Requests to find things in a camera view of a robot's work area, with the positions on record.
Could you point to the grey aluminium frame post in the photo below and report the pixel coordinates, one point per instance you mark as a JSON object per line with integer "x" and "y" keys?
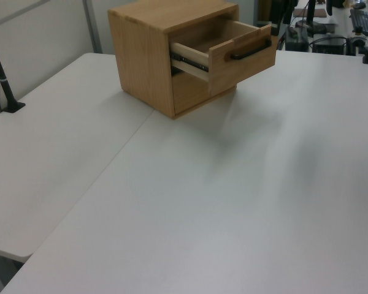
{"x": 93, "y": 27}

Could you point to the black computer keyboard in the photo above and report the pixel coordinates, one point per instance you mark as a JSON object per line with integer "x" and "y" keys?
{"x": 362, "y": 20}

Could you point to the dark desktop device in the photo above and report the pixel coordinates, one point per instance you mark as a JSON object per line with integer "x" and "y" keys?
{"x": 297, "y": 39}

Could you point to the black monitor stand with base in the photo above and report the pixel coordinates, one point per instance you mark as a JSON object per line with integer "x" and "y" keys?
{"x": 311, "y": 27}

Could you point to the black electronics box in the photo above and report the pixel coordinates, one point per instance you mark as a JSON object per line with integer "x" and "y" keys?
{"x": 328, "y": 45}

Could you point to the wooden two-drawer cabinet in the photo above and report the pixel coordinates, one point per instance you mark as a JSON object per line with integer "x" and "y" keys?
{"x": 141, "y": 52}

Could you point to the black camera stand pole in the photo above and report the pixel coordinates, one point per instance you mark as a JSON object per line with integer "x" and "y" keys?
{"x": 1, "y": 81}

